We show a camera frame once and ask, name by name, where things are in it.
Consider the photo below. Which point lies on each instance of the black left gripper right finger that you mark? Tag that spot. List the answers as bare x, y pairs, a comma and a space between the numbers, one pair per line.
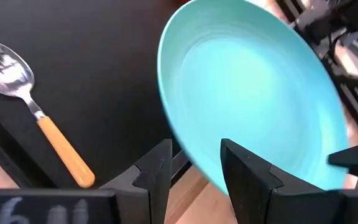
253, 193

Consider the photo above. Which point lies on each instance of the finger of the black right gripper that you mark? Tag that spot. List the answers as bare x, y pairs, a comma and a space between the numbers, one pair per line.
356, 161
357, 83

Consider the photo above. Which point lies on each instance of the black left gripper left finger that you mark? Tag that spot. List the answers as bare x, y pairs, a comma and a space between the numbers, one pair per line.
148, 186

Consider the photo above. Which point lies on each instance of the turquoise round plate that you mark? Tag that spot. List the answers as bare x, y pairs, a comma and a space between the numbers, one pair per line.
244, 93

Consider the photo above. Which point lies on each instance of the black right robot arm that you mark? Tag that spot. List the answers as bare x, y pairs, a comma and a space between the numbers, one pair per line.
337, 18

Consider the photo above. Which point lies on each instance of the black plastic tray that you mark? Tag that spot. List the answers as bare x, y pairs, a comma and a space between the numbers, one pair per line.
104, 77

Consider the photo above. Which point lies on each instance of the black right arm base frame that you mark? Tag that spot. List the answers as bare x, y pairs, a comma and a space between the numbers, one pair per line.
357, 112

